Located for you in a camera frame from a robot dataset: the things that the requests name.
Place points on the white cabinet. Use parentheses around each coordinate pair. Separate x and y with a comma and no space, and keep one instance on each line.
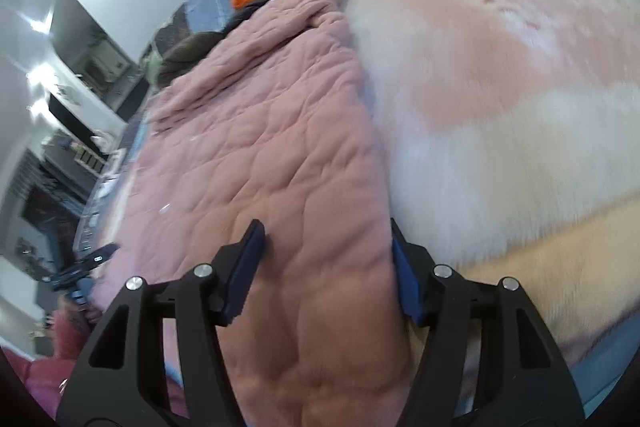
(75,107)

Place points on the fluffy pink and white blanket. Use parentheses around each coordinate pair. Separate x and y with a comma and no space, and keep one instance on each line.
(500,107)

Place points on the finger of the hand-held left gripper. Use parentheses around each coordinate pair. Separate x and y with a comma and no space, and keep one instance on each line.
(100,254)

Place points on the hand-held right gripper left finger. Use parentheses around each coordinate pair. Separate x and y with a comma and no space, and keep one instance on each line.
(244,274)

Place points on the olive brown garment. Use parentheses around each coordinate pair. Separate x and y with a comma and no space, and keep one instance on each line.
(192,52)

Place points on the arched dark mirror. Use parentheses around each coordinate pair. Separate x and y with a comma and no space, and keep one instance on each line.
(85,42)

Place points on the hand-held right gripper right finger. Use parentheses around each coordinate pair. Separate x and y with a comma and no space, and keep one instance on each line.
(403,279)

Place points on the dark shelf unit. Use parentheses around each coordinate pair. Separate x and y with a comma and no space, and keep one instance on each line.
(47,207)

